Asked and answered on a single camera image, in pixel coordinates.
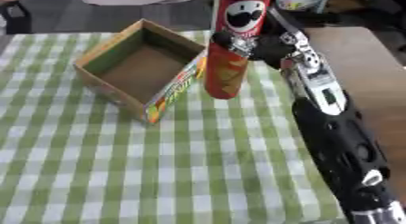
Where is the black chair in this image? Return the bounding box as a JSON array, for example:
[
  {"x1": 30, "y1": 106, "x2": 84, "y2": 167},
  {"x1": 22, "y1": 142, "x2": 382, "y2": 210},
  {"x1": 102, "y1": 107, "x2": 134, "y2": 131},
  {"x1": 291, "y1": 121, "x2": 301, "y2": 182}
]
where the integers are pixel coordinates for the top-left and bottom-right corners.
[{"x1": 0, "y1": 0, "x2": 34, "y2": 34}]

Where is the open cardboard box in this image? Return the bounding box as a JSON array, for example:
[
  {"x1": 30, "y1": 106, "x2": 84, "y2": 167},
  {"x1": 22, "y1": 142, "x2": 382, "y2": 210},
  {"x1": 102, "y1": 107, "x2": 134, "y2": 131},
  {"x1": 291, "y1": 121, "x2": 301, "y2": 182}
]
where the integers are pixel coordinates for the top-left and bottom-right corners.
[{"x1": 72, "y1": 18, "x2": 209, "y2": 125}]

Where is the white printed bag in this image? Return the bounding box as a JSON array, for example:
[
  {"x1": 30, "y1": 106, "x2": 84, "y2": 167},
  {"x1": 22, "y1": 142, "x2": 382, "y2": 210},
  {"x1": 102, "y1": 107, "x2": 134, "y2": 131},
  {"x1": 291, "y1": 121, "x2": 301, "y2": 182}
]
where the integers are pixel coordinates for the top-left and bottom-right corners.
[{"x1": 274, "y1": 0, "x2": 334, "y2": 13}]

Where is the red cylindrical chips can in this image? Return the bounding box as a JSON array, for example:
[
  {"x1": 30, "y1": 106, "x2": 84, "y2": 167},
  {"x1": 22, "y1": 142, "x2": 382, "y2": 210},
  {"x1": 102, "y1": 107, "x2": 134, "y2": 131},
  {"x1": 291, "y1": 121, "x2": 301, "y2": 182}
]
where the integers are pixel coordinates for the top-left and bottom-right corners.
[{"x1": 203, "y1": 0, "x2": 276, "y2": 101}]

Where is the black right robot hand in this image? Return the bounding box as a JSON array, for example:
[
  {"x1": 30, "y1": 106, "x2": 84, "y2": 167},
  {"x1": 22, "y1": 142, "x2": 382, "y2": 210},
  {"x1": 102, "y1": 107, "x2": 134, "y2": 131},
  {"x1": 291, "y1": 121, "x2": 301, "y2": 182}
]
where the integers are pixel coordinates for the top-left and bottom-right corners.
[{"x1": 209, "y1": 9, "x2": 304, "y2": 70}]

